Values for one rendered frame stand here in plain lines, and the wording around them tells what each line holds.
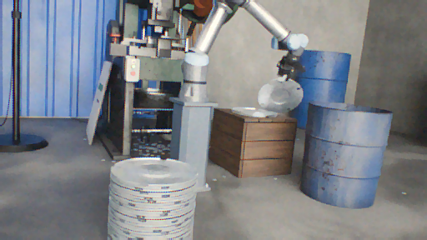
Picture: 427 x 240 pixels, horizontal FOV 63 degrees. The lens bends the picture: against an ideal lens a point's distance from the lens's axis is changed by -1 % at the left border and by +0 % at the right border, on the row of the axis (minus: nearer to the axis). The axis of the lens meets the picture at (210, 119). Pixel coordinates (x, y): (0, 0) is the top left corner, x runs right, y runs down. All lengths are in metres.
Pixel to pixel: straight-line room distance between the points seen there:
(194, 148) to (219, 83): 2.36
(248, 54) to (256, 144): 2.26
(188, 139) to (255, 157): 0.53
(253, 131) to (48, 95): 2.12
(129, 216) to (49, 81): 2.50
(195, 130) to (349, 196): 0.81
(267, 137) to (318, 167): 0.38
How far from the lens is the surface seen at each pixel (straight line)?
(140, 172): 1.17
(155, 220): 1.12
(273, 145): 2.11
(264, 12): 1.79
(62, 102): 3.56
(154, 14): 2.43
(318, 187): 1.86
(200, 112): 1.67
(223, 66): 4.02
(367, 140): 1.80
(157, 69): 2.26
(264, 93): 2.27
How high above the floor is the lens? 0.64
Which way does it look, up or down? 9 degrees down
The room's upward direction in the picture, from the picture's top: 5 degrees clockwise
